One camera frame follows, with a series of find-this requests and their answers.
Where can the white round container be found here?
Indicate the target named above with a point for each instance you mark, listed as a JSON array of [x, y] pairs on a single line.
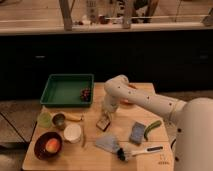
[[72, 133]]

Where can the blue sponge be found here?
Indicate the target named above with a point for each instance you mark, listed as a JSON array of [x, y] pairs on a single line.
[[137, 133]]

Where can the blue grey cloth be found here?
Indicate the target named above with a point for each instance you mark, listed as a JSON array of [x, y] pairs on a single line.
[[108, 142]]

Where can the orange peach fruit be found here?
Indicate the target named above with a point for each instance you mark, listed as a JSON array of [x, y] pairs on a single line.
[[52, 145]]

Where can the metal cup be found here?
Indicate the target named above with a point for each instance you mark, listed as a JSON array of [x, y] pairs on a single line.
[[59, 121]]

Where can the green cucumber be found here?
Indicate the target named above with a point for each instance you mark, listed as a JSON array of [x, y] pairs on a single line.
[[152, 126]]

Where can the green plastic tray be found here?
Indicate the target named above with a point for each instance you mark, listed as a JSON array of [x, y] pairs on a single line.
[[63, 90]]

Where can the yellow block eraser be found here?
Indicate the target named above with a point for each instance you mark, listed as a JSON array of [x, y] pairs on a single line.
[[104, 122]]

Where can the green plastic cup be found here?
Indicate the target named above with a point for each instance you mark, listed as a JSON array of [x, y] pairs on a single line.
[[44, 120]]

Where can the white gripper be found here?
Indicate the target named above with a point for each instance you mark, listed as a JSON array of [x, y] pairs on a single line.
[[108, 108]]

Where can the white handled brush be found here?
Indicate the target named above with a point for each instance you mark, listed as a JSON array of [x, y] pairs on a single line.
[[125, 154]]

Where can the dark grape bunch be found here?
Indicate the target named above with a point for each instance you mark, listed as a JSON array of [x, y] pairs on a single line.
[[85, 95]]

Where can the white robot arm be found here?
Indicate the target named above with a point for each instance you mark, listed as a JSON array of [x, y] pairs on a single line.
[[193, 119]]

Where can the orange item behind arm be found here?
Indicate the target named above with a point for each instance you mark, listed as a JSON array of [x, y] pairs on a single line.
[[126, 102]]

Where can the dark red bowl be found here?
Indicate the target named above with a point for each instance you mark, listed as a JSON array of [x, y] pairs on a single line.
[[39, 148]]

